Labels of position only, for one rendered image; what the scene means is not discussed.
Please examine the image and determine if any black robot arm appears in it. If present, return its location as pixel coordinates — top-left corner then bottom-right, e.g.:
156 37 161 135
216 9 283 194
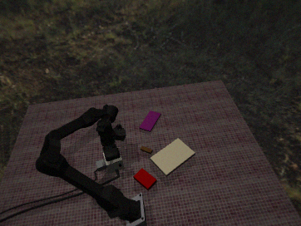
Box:
35 104 141 224

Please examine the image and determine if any beige flat rectangular slab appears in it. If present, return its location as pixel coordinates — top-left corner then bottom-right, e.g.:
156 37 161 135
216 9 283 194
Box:
150 138 195 177

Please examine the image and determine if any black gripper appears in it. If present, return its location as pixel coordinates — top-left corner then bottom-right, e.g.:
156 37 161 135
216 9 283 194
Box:
97 131 121 161

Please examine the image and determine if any purple flat rectangular slab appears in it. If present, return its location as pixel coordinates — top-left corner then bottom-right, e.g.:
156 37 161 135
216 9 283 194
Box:
139 111 161 132

